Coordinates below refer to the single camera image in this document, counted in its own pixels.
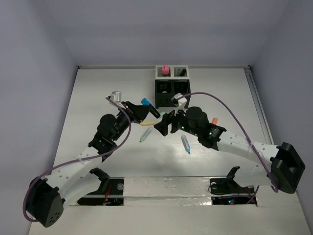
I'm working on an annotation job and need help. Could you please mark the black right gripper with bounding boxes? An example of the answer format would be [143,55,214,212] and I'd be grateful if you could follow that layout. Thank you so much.
[153,104,200,137]

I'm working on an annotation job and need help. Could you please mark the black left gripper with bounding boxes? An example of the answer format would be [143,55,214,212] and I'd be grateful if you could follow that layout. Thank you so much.
[112,101,151,141]

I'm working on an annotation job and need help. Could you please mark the black marker blue cap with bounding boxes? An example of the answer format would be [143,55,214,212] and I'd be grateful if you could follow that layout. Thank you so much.
[141,98,161,118]

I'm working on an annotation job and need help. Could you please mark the clear blue-tip marker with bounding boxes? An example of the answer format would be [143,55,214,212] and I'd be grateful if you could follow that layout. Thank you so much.
[181,135,191,154]

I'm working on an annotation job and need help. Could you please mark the pink bottle of pens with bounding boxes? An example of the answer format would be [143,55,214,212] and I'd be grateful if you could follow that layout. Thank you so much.
[161,65,170,76]

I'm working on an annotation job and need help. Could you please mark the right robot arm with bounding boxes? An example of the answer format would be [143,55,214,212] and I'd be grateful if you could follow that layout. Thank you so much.
[154,107,305,194]

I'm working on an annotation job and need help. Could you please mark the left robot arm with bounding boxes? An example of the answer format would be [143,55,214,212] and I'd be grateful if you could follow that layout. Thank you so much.
[22,99,154,228]

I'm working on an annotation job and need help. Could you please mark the clear yellow highlighter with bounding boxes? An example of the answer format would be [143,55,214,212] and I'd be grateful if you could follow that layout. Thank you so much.
[139,120,157,126]

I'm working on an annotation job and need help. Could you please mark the clear green highlighter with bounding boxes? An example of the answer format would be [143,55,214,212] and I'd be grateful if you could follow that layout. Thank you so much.
[139,126,153,142]

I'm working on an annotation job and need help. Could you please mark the black slotted organizer box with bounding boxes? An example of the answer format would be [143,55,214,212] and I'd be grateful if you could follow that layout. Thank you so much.
[155,79,191,108]

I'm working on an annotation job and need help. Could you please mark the orange marker cap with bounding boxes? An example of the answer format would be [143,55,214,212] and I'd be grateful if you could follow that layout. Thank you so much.
[212,117,218,125]

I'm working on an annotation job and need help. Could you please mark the white slotted organizer box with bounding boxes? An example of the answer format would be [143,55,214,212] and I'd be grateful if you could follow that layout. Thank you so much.
[155,65,190,80]

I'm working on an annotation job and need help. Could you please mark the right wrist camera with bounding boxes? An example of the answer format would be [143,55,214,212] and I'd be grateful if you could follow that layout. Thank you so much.
[171,93,188,116]

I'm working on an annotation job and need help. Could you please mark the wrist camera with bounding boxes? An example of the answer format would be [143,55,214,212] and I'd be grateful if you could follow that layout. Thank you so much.
[171,93,188,116]
[106,91,122,107]

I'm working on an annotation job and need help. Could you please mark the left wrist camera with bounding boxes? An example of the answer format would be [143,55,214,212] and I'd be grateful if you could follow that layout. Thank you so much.
[106,91,122,107]

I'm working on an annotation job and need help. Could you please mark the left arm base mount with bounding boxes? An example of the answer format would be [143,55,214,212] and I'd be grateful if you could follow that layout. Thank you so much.
[77,168,124,206]

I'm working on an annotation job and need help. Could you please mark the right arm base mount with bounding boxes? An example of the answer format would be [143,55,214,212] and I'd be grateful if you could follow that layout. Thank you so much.
[208,166,257,205]

